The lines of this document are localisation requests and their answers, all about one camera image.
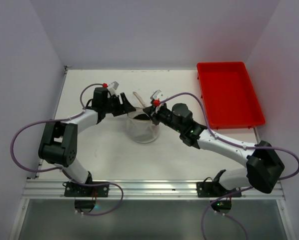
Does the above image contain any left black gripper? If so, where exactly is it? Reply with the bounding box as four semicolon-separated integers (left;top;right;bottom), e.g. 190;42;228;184
103;92;136;117

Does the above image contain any black bra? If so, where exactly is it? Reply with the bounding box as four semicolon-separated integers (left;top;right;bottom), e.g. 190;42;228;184
132;113;151;121

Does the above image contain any white mesh laundry bag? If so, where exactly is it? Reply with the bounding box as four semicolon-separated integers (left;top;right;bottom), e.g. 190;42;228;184
125;91;161;144

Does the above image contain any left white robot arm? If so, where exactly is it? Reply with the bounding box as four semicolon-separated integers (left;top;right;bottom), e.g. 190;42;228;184
38;87;136;197

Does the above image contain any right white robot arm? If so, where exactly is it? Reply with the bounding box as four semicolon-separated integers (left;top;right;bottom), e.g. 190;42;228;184
143;103;285;197

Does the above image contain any red plastic tray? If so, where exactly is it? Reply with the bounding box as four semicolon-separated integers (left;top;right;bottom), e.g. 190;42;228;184
196;61;266;130

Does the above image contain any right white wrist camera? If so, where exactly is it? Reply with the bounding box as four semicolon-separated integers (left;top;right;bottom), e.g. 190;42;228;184
150;90;168;107

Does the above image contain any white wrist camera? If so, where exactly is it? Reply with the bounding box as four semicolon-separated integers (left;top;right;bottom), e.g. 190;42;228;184
150;90;168;107
107;81;119;96

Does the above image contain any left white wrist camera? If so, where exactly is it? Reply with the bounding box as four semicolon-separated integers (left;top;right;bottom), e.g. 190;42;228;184
107;81;119;96

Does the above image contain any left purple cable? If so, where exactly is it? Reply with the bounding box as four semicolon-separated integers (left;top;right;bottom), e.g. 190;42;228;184
9;81;124;217

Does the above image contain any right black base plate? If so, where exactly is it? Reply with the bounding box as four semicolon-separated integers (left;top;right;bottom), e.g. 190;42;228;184
196;179;242;198

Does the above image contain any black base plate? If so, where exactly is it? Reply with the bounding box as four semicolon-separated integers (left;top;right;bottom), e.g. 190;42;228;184
62;181;110;198
196;179;242;198

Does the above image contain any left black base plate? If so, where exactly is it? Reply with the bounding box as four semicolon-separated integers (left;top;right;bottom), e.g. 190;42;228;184
62;181;110;198

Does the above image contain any aluminium mounting rail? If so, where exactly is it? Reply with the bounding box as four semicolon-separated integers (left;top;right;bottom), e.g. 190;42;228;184
21;177;285;201

